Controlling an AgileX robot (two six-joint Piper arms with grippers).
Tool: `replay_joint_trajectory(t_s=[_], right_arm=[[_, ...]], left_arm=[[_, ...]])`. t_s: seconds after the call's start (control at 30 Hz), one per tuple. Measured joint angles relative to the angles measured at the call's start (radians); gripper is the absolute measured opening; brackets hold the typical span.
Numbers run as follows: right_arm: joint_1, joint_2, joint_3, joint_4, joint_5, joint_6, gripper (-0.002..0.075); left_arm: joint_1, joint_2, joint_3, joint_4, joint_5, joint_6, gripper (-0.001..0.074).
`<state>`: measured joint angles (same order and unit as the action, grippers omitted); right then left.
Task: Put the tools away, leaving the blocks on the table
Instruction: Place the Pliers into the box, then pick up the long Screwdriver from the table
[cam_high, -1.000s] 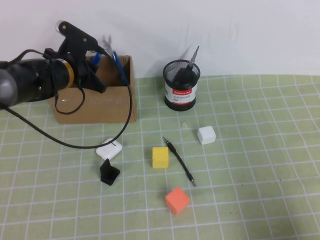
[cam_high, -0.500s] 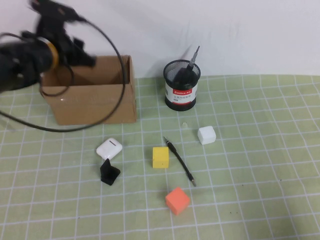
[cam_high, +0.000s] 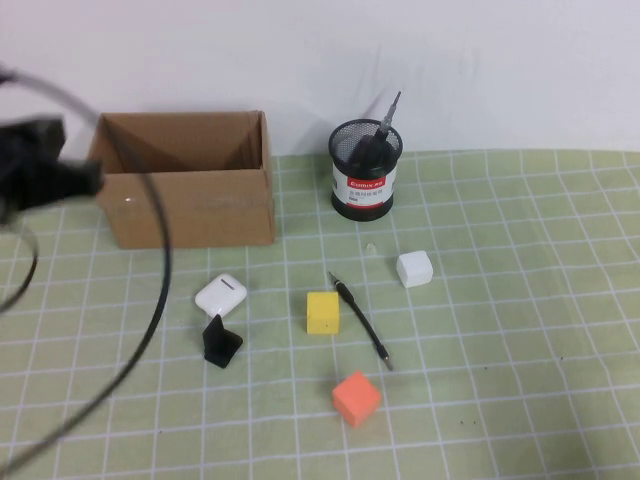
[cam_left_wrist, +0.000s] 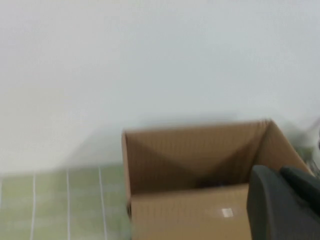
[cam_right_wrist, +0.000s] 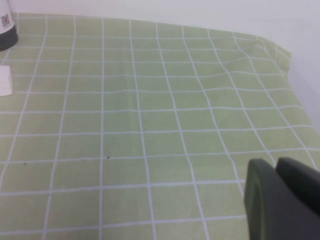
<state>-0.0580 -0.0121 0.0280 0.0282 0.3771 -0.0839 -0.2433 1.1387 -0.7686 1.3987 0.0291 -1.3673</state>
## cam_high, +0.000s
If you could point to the brown cardboard box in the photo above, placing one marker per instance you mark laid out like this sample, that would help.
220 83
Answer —
215 210

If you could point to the yellow cube block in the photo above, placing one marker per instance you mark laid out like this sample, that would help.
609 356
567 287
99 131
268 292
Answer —
323 314

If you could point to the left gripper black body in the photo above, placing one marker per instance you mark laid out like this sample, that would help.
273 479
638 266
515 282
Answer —
27 170

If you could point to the black plastic angle bracket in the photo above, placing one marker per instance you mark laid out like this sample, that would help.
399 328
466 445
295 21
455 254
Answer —
220 345

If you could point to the orange cube block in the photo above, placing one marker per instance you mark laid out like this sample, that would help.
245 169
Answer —
356 398

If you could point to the black mesh pen holder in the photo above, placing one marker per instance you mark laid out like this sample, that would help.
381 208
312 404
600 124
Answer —
365 192

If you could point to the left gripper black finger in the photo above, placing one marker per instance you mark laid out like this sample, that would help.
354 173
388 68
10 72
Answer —
80 171
80 192

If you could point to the green checked tablecloth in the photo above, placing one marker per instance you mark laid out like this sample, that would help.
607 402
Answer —
500 325

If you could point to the white earbuds case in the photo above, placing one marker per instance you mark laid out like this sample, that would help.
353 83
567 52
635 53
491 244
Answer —
220 297

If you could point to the white cube block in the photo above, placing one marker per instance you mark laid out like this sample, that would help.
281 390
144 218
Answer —
414 270

